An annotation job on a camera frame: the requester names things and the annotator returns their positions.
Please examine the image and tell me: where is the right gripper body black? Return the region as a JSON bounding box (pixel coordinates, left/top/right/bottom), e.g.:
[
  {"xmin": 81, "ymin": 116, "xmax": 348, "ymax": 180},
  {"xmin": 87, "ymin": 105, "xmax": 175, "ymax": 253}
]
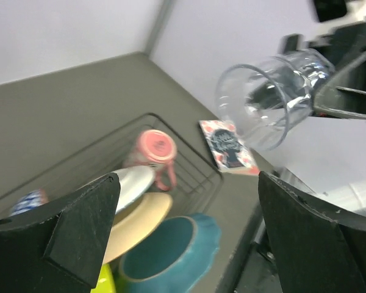
[{"xmin": 280, "ymin": 21, "xmax": 366, "ymax": 70}]

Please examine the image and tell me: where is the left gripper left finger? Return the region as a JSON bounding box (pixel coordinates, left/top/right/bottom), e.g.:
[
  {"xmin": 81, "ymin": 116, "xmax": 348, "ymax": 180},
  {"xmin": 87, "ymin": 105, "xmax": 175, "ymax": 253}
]
[{"xmin": 0, "ymin": 173, "xmax": 120, "ymax": 292}]

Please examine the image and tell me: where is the watermelon pattern plate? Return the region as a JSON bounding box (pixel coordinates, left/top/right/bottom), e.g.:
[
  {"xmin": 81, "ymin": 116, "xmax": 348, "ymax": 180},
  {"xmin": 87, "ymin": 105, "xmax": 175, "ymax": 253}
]
[{"xmin": 113, "ymin": 165, "xmax": 156, "ymax": 214}]

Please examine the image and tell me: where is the peach bird plate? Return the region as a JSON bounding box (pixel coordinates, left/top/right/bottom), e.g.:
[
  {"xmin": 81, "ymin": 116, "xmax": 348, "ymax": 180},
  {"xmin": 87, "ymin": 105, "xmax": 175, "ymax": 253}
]
[{"xmin": 102, "ymin": 192, "xmax": 173, "ymax": 264}]

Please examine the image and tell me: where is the black wire dish rack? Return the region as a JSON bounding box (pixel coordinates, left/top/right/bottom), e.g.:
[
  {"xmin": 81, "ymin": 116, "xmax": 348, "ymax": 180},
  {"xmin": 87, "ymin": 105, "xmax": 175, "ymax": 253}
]
[{"xmin": 0, "ymin": 113, "xmax": 223, "ymax": 219}]

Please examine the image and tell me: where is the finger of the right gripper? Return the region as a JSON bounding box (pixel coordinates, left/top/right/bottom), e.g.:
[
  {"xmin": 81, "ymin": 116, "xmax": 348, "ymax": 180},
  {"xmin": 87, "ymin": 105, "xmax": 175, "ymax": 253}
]
[{"xmin": 313, "ymin": 40, "xmax": 366, "ymax": 120}]

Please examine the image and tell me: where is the clear drinking glass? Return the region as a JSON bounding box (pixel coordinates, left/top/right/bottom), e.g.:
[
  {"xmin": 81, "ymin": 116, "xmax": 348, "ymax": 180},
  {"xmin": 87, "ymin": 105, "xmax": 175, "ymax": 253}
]
[{"xmin": 215, "ymin": 49, "xmax": 335, "ymax": 151}]

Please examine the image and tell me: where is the orange blue patterned bowl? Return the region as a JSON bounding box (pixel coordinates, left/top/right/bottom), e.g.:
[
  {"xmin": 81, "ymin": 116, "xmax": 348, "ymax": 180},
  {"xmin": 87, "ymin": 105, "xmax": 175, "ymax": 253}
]
[{"xmin": 9, "ymin": 189, "xmax": 49, "ymax": 216}]

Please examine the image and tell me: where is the Little Women book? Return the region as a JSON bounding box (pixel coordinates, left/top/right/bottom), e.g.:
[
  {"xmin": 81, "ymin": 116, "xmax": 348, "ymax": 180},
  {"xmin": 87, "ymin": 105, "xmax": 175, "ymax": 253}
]
[{"xmin": 199, "ymin": 120, "xmax": 260, "ymax": 176}]

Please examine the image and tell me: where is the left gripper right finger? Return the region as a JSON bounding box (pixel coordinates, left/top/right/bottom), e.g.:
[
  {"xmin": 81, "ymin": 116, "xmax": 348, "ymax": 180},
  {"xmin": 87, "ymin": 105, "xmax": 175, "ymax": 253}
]
[{"xmin": 258, "ymin": 172, "xmax": 366, "ymax": 293}]

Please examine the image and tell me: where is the teal scalloped plate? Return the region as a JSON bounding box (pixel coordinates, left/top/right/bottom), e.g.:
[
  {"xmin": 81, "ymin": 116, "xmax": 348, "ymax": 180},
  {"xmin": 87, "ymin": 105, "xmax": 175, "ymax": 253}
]
[{"xmin": 114, "ymin": 213, "xmax": 221, "ymax": 292}]

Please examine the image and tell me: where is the pink mug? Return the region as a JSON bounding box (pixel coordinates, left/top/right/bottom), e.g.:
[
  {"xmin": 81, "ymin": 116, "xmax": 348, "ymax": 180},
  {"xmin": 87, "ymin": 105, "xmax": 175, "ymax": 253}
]
[{"xmin": 123, "ymin": 129, "xmax": 178, "ymax": 191}]

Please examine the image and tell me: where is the lime green bowl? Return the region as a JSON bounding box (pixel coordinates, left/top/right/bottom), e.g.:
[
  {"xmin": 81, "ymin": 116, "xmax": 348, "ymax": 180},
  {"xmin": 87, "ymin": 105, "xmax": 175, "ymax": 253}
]
[{"xmin": 90, "ymin": 264, "xmax": 116, "ymax": 293}]

